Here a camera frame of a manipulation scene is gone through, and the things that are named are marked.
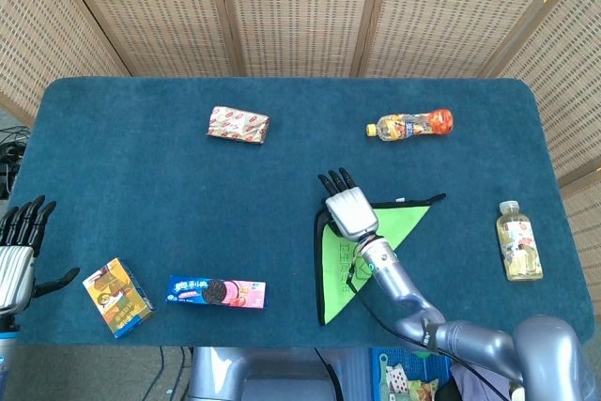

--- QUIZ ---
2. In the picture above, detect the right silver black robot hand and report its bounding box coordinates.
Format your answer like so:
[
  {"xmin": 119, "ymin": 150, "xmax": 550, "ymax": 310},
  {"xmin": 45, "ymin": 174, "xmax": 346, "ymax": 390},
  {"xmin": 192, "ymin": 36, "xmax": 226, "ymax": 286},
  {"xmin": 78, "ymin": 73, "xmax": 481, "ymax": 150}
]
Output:
[{"xmin": 317, "ymin": 167, "xmax": 380, "ymax": 239}]

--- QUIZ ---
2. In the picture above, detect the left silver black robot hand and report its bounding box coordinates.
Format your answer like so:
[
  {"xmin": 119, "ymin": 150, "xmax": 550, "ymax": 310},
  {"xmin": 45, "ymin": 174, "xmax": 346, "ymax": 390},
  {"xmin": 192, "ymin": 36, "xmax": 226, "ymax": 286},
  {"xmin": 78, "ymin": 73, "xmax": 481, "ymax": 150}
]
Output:
[{"xmin": 0, "ymin": 194, "xmax": 81, "ymax": 316}]

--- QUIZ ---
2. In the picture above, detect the grey green cleaning cloth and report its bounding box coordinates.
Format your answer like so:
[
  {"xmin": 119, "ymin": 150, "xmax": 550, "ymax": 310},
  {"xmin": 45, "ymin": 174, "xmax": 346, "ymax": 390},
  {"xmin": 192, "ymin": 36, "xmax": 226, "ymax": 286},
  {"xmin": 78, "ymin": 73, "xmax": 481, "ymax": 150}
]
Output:
[{"xmin": 313, "ymin": 193, "xmax": 447, "ymax": 327}]

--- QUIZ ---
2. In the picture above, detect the yellow orange carton box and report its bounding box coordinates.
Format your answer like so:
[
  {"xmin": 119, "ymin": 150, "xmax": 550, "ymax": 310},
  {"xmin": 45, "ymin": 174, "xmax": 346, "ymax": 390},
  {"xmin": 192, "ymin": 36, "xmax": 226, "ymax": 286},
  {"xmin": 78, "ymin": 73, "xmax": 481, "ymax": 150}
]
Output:
[{"xmin": 82, "ymin": 257, "xmax": 156, "ymax": 340}]

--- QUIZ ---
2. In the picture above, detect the orange label yellow-cap bottle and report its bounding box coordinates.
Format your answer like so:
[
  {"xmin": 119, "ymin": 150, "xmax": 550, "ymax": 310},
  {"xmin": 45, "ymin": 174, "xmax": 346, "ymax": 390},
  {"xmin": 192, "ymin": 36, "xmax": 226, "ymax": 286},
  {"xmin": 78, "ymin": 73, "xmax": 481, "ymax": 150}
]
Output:
[{"xmin": 365, "ymin": 108, "xmax": 455, "ymax": 143}]

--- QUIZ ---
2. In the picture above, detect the beige red-logo snack packet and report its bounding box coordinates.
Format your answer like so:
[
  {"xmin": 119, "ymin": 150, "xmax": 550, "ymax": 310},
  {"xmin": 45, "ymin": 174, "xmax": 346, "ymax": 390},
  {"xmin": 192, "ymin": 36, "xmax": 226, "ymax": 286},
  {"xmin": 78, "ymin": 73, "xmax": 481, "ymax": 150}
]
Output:
[{"xmin": 206, "ymin": 105, "xmax": 271, "ymax": 146}]

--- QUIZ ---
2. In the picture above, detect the blue plastic basket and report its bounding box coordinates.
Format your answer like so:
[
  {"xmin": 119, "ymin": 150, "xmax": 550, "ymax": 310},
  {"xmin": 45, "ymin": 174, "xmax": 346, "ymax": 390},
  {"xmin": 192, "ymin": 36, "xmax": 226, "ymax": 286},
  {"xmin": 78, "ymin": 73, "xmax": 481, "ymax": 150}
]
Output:
[{"xmin": 371, "ymin": 347, "xmax": 455, "ymax": 401}]

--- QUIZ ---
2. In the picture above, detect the blue Oreo cookie box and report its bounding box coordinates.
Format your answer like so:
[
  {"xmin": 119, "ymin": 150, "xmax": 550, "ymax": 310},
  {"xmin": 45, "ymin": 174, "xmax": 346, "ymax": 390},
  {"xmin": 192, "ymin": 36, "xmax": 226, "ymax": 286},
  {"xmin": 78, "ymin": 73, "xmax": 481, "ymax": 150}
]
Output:
[{"xmin": 164, "ymin": 274, "xmax": 268, "ymax": 311}]

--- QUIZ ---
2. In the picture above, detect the teal carpet table mat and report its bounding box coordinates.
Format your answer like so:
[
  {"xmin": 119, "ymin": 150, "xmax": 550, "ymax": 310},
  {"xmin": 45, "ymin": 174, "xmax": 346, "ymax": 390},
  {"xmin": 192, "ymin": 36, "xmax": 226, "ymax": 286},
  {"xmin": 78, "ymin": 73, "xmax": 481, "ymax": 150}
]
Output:
[{"xmin": 8, "ymin": 75, "xmax": 596, "ymax": 349}]

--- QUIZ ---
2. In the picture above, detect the clear white-cap drink bottle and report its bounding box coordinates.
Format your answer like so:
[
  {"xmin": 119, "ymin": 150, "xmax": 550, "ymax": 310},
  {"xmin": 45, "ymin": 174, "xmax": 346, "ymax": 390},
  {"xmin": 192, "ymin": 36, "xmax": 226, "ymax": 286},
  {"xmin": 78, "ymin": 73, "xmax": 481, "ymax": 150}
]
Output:
[{"xmin": 496, "ymin": 200, "xmax": 545, "ymax": 283}]

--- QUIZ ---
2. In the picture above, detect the playing cards pack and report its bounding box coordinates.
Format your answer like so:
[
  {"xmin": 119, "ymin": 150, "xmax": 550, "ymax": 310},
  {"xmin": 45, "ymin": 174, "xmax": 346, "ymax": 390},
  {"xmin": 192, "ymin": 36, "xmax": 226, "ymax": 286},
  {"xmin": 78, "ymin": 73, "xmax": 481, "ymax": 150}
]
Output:
[{"xmin": 384, "ymin": 365, "xmax": 410, "ymax": 395}]

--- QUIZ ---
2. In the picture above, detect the grey robot torso base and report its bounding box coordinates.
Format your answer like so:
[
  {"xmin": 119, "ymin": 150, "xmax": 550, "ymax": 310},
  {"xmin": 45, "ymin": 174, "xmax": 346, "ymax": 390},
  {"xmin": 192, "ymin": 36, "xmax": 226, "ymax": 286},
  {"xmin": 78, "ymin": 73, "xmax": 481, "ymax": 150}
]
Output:
[{"xmin": 187, "ymin": 347, "xmax": 348, "ymax": 401}]

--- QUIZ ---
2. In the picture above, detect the purple fabric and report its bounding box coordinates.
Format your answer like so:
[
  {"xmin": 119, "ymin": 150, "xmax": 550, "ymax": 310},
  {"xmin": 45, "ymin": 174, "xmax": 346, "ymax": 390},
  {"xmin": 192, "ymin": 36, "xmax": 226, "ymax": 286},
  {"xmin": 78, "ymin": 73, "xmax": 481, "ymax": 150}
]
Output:
[{"xmin": 449, "ymin": 362, "xmax": 511, "ymax": 401}]

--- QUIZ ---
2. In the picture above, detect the woven bamboo folding screen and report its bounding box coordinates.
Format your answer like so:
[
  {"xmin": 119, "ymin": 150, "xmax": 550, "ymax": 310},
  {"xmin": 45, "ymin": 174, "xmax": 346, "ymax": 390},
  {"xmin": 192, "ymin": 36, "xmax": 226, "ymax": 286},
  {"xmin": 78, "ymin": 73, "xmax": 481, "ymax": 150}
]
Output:
[{"xmin": 0, "ymin": 0, "xmax": 601, "ymax": 308}]

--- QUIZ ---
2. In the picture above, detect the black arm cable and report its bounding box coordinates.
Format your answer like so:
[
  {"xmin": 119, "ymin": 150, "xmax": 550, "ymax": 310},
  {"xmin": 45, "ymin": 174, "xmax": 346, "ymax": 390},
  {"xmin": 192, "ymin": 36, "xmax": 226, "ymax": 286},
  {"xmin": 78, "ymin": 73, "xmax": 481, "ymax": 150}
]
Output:
[{"xmin": 346, "ymin": 250, "xmax": 513, "ymax": 401}]

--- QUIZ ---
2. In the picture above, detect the black floor cable bundle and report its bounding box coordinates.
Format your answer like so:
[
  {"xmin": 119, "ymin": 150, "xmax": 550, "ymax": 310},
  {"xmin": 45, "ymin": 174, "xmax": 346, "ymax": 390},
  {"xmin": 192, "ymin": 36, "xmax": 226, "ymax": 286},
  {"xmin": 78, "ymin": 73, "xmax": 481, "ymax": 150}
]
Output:
[{"xmin": 0, "ymin": 126, "xmax": 30, "ymax": 200}]

